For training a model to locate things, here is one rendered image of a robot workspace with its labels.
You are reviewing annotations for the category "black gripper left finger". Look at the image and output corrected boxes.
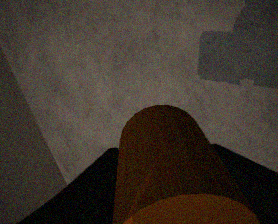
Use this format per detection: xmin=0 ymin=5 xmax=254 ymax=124
xmin=16 ymin=148 xmax=119 ymax=224

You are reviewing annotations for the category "orange cylinder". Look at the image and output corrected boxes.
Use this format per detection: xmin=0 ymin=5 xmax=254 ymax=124
xmin=112 ymin=105 xmax=261 ymax=224

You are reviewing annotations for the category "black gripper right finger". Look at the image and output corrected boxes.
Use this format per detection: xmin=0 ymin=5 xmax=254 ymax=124
xmin=210 ymin=144 xmax=278 ymax=224

